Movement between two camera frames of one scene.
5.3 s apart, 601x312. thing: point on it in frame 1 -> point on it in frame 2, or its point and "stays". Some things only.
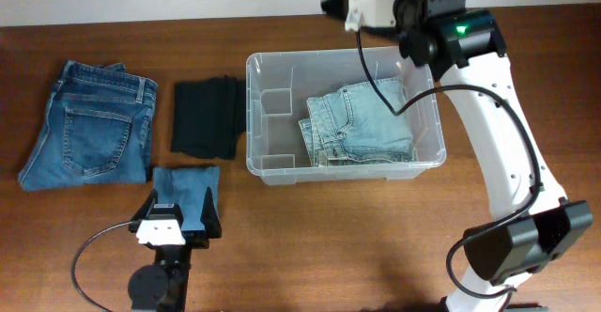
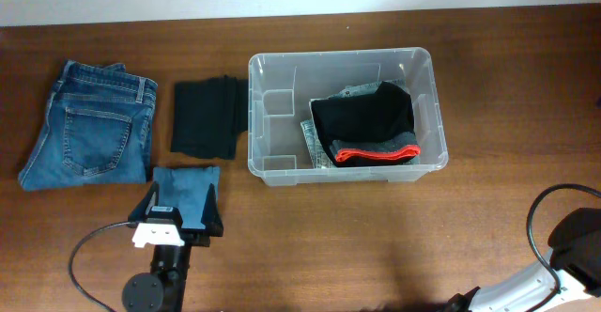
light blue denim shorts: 367,121 -> 415,161
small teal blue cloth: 186,186 stays
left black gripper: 198,240 stays
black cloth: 208,117 stays
